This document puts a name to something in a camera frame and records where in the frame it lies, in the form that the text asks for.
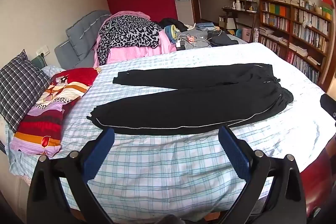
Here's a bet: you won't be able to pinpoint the small yellow blue fan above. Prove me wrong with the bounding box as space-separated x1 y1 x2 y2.
165 25 179 43

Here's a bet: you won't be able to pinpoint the leopard print cloth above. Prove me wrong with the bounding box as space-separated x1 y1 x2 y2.
96 15 161 65

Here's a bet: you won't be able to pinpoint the white charger with cable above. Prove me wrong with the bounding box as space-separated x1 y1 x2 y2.
175 34 210 49

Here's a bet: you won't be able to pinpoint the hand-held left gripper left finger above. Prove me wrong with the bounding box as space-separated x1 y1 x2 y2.
26 127 116 224

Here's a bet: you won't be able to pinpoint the wooden bookshelf with books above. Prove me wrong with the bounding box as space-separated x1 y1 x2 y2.
259 0 335 90

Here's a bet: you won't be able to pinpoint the bed with plaid sheet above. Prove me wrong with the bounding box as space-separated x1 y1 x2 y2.
5 42 336 222

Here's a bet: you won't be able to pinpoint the dark plaid pillow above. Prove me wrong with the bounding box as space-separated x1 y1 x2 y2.
0 49 51 132

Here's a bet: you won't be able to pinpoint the pink bin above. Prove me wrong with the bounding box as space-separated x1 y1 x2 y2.
241 27 253 42

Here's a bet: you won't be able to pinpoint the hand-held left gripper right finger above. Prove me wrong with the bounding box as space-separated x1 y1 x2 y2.
218 125 307 224

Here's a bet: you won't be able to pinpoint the green striped pillow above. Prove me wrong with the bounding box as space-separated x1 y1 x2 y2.
31 55 48 69

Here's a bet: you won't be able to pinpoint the black pants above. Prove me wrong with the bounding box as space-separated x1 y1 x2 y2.
87 63 294 136

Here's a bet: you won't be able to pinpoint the wooden desk shelf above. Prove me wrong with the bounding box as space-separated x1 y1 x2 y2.
219 0 259 42

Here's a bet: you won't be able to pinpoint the pink blanket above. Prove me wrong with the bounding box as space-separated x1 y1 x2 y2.
93 11 177 67

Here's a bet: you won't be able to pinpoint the colourful floral quilt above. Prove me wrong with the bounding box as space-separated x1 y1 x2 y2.
10 68 101 156

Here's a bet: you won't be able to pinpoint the blue folded clothes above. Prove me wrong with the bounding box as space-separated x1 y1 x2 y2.
196 22 219 31

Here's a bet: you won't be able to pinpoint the dark folded clothes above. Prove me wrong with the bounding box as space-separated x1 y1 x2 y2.
210 32 238 46

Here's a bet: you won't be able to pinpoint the black clothes pile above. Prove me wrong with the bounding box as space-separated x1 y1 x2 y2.
159 17 188 31

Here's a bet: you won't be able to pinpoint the grey padded headboard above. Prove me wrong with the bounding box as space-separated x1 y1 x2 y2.
55 10 112 69

